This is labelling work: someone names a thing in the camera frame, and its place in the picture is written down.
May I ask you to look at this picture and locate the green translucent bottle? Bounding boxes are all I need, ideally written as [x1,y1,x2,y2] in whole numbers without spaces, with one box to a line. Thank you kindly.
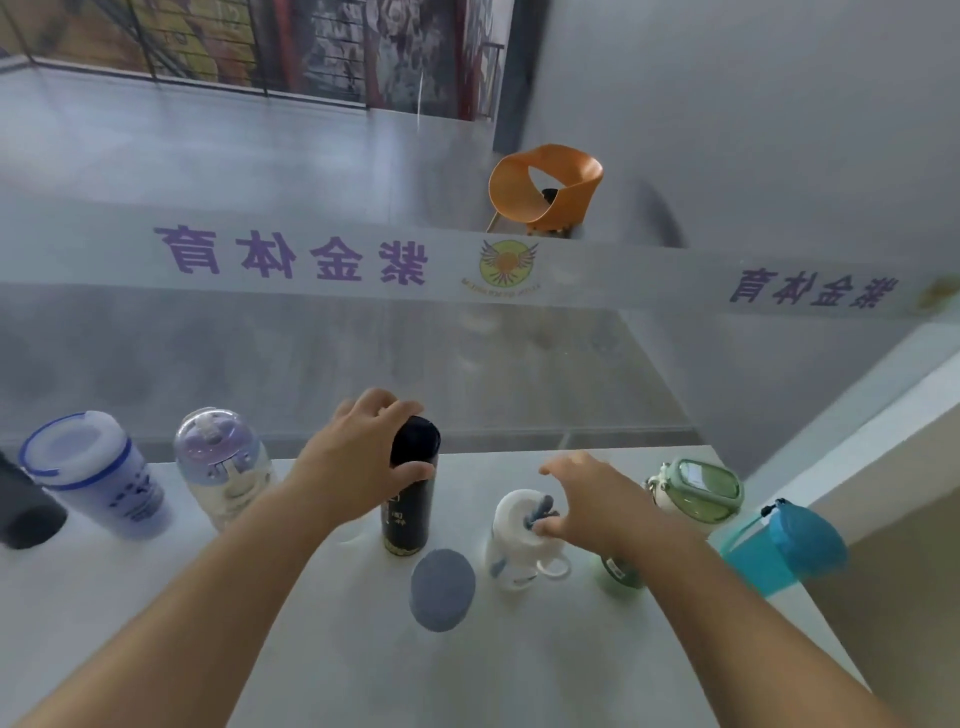
[598,457,745,592]

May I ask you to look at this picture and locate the clear bottle white caps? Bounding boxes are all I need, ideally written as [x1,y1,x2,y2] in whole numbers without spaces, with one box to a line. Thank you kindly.
[483,488,573,594]

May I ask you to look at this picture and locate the person's left hand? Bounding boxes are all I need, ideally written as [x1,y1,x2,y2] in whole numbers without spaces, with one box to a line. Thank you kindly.
[288,387,438,526]

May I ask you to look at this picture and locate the frosted window band purple print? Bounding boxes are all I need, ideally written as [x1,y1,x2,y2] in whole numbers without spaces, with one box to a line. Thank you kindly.
[0,191,960,324]

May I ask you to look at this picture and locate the person's right forearm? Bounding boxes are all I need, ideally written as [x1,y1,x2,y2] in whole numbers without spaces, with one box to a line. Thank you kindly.
[637,539,916,728]

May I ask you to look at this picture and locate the white table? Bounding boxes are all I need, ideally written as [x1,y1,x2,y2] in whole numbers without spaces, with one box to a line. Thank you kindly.
[0,446,871,728]

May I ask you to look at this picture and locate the clear glass grey lid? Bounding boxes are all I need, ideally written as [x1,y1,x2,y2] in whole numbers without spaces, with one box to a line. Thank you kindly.
[409,548,478,634]

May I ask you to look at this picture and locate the white bottle blue rim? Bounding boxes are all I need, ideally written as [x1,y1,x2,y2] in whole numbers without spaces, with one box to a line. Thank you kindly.
[18,410,175,541]

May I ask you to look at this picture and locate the black metal railing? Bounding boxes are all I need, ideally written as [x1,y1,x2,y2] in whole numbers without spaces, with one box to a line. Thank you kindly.
[0,0,508,121]

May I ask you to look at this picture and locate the teal plastic bottle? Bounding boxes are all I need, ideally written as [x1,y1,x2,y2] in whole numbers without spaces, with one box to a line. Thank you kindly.
[719,497,850,598]

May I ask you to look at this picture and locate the person's right hand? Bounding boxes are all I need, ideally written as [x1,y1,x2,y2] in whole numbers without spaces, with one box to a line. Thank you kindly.
[532,449,676,564]

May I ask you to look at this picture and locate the orange shell chair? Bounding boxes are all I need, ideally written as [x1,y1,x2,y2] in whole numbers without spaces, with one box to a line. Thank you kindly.
[485,143,605,240]

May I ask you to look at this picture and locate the person's left forearm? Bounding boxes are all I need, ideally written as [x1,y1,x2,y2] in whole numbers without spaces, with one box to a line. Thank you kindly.
[14,487,354,728]

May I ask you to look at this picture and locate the lilac printed bottle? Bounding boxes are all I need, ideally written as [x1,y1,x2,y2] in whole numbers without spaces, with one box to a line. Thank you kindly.
[173,407,277,532]

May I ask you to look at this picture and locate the tall black thermos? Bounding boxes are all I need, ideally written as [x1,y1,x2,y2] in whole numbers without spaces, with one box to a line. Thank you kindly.
[380,416,442,558]

